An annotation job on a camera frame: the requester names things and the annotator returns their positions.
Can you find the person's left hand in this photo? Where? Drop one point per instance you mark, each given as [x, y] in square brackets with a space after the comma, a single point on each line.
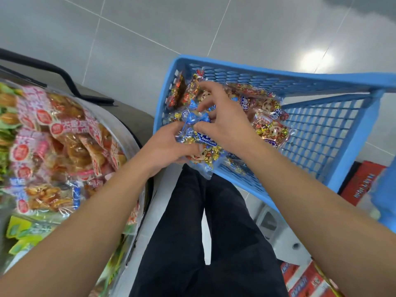
[164, 148]

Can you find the person's right hand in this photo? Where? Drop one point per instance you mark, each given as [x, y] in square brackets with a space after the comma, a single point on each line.
[229, 123]

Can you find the clear acrylic snack shelves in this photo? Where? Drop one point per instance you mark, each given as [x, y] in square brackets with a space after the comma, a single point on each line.
[133, 142]

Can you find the handful of blue snack packets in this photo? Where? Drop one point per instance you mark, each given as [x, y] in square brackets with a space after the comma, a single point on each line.
[198, 117]

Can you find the blue plastic shopping basket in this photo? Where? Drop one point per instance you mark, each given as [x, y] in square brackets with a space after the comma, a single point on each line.
[328, 126]

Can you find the person's right forearm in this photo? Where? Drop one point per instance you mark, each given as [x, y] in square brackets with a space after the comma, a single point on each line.
[322, 225]

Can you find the person's black clothing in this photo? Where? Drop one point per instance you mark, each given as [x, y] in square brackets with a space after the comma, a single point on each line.
[185, 244]

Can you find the pile of pink-label meat packets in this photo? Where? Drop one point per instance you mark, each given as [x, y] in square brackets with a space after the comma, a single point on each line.
[68, 139]

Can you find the black pole rod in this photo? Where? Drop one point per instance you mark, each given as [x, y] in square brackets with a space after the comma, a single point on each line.
[55, 71]

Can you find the pile of green egg packets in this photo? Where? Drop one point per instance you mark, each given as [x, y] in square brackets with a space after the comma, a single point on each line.
[7, 120]

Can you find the pile of lime green packets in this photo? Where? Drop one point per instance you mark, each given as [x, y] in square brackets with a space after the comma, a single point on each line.
[21, 232]

